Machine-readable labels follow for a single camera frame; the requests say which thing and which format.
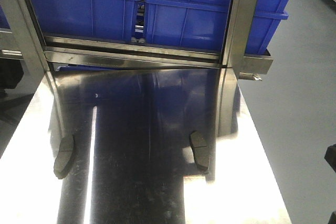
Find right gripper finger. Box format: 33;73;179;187
324;144;336;172

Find grey brake pad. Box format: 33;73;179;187
189;131;210;172
54;135;76;179

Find right blue plastic bin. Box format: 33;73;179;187
144;0;289;55

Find blue plastic bin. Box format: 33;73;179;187
30;0;140;41
144;0;289;55

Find left blue plastic bin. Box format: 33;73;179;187
30;0;140;41

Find black office chair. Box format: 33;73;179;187
1;58;24;98

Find stainless steel shelf frame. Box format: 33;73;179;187
1;0;272;84

